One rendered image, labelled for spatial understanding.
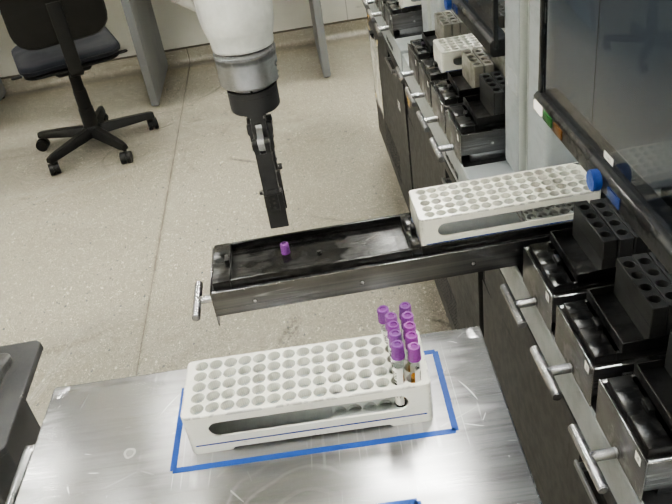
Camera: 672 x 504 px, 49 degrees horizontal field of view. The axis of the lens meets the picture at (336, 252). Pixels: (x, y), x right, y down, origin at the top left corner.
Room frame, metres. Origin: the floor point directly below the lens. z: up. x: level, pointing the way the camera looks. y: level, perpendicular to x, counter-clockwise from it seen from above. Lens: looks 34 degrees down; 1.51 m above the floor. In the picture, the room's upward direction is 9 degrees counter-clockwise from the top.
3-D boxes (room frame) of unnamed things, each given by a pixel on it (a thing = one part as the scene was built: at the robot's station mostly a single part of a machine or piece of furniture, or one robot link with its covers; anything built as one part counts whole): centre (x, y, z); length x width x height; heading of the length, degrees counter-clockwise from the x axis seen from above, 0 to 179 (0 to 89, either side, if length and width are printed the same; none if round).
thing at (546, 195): (1.04, -0.29, 0.83); 0.30 x 0.10 x 0.06; 91
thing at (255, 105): (1.06, 0.08, 1.06); 0.08 x 0.07 x 0.09; 1
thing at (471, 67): (1.60, -0.37, 0.85); 0.12 x 0.02 x 0.06; 2
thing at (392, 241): (1.04, -0.11, 0.78); 0.73 x 0.14 x 0.09; 91
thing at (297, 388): (0.67, 0.06, 0.85); 0.30 x 0.10 x 0.06; 89
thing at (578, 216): (0.89, -0.38, 0.85); 0.12 x 0.02 x 0.06; 1
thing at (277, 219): (1.03, 0.08, 0.91); 0.03 x 0.01 x 0.07; 91
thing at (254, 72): (1.06, 0.08, 1.14); 0.09 x 0.09 x 0.06
